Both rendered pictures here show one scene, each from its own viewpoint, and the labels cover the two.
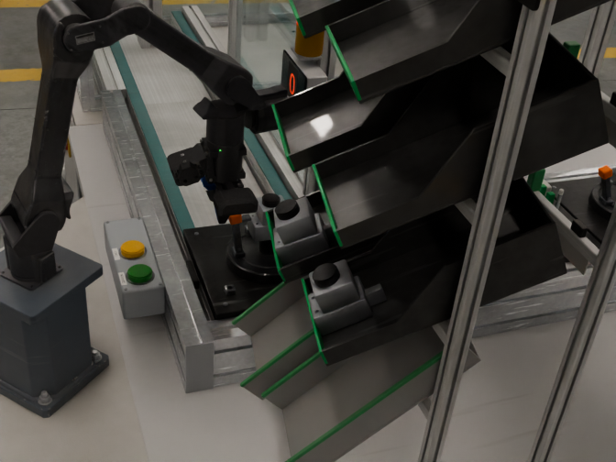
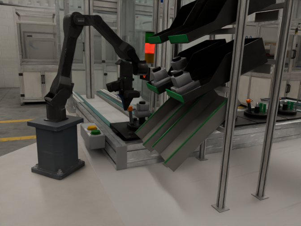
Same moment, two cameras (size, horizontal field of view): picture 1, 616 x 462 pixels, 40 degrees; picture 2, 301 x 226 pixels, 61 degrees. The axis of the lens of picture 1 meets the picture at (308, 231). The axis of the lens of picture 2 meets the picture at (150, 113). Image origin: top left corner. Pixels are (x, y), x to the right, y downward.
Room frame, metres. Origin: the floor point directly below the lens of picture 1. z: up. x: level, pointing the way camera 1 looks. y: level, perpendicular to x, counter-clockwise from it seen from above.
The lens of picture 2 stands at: (0.01, 0.10, 1.33)
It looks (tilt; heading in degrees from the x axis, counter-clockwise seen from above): 14 degrees down; 356
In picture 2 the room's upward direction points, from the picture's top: 2 degrees clockwise
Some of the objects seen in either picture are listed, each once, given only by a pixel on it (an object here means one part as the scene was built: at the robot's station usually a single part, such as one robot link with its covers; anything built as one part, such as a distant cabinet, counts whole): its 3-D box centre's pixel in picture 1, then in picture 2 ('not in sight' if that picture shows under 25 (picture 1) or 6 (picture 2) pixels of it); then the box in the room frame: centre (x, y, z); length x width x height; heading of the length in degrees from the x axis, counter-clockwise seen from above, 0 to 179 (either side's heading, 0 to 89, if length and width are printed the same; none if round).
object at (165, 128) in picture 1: (234, 194); (124, 122); (1.45, 0.16, 0.91); 0.84 x 0.28 x 0.10; 22
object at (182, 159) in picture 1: (191, 163); (114, 84); (1.11, 0.19, 1.17); 0.07 x 0.07 x 0.06; 20
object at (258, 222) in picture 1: (275, 214); (144, 108); (1.17, 0.06, 1.06); 0.08 x 0.04 x 0.07; 112
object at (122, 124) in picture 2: (267, 263); (141, 129); (1.16, 0.07, 0.96); 0.24 x 0.24 x 0.02; 22
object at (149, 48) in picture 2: not in sight; (149, 48); (1.38, 0.03, 1.33); 0.05 x 0.05 x 0.05
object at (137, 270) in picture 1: (139, 275); (95, 132); (1.09, 0.27, 0.96); 0.04 x 0.04 x 0.02
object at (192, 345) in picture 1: (148, 210); (95, 125); (1.36, 0.31, 0.91); 0.89 x 0.06 x 0.11; 22
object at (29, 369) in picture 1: (38, 324); (57, 144); (0.95, 0.39, 0.96); 0.15 x 0.15 x 0.20; 63
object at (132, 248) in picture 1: (132, 250); (92, 128); (1.16, 0.30, 0.96); 0.04 x 0.04 x 0.02
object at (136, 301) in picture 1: (133, 265); (92, 134); (1.16, 0.30, 0.93); 0.21 x 0.07 x 0.06; 22
